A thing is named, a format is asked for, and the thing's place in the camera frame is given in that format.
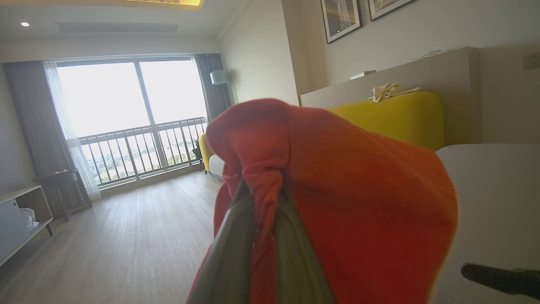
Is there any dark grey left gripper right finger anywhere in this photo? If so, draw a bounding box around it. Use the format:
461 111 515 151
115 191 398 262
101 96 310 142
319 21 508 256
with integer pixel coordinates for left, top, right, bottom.
273 185 337 304

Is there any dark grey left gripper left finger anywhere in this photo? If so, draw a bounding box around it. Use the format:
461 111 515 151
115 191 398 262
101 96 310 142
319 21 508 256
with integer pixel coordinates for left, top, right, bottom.
187 178 256 304

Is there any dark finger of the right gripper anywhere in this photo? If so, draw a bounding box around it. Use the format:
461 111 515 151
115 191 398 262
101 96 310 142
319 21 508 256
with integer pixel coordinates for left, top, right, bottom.
461 263 540 299

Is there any red and white garment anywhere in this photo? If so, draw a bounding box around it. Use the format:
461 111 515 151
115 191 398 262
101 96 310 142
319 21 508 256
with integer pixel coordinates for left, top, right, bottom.
187 98 459 304

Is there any grey balcony railing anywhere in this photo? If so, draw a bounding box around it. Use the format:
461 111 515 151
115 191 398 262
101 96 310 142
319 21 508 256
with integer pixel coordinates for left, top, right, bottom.
78 117 208 186

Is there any grey curtain beside lamp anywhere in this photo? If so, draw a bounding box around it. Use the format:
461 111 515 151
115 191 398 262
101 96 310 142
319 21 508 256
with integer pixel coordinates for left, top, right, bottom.
194 53 233 123

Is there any yellow and grey sofa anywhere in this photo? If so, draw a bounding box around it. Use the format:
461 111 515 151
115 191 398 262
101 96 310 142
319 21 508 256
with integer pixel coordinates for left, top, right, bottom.
198 90 540 304

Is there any pale green floor lamp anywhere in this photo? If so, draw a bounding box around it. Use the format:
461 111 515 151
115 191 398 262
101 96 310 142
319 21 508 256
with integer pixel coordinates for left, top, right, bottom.
210 68 239 105

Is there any dark wooden side table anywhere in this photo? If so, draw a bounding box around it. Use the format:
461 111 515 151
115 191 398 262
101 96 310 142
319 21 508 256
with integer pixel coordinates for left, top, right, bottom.
33 168 93 222

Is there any cream crumpled cloth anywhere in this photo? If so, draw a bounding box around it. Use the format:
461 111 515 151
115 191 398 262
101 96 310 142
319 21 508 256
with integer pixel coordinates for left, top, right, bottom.
368 83 421 103

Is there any white plastic bag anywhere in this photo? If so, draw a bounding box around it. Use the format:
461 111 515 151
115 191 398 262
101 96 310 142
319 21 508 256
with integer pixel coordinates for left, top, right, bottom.
19 207 40 231

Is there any white sheer curtain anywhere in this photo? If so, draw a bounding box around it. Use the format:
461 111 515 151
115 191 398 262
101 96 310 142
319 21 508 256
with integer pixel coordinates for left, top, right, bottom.
42 61 103 202

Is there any beige low partition ledge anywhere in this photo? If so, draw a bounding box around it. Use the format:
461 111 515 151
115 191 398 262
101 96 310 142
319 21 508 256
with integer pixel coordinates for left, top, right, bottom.
300 46 481 147

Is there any white low cabinet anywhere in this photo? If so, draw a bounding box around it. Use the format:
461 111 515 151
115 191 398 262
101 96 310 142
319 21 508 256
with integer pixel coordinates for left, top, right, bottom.
0 185 54 267

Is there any grey curtain beside cabinet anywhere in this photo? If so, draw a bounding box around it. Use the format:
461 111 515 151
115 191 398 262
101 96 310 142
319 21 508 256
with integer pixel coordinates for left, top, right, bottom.
3 61 87 212

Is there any large black framed picture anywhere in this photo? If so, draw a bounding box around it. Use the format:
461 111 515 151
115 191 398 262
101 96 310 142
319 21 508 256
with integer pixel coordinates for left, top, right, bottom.
320 0 363 44

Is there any ceiling air vent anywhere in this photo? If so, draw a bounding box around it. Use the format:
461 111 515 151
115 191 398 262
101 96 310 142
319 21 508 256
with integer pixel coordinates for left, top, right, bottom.
55 23 178 34

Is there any large balcony window frame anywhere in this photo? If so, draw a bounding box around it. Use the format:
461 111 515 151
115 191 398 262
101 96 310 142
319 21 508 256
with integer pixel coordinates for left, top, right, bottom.
53 56 208 188

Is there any white cable bundle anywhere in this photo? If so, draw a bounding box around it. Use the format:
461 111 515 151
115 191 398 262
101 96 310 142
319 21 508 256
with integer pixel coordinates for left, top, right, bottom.
410 49 442 62

